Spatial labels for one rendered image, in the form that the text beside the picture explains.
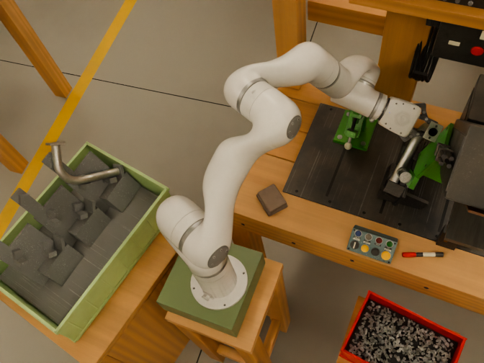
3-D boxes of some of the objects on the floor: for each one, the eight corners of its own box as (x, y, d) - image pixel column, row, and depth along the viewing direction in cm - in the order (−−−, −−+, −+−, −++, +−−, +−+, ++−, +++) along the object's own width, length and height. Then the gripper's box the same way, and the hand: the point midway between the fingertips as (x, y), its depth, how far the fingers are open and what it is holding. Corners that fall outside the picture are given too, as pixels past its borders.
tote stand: (154, 394, 242) (90, 370, 173) (77, 335, 261) (-8, 292, 192) (231, 276, 265) (203, 214, 196) (156, 229, 284) (105, 158, 215)
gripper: (392, 81, 156) (446, 105, 155) (367, 128, 162) (420, 152, 161) (394, 84, 149) (451, 109, 148) (368, 134, 155) (423, 158, 154)
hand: (429, 129), depth 154 cm, fingers closed on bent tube, 3 cm apart
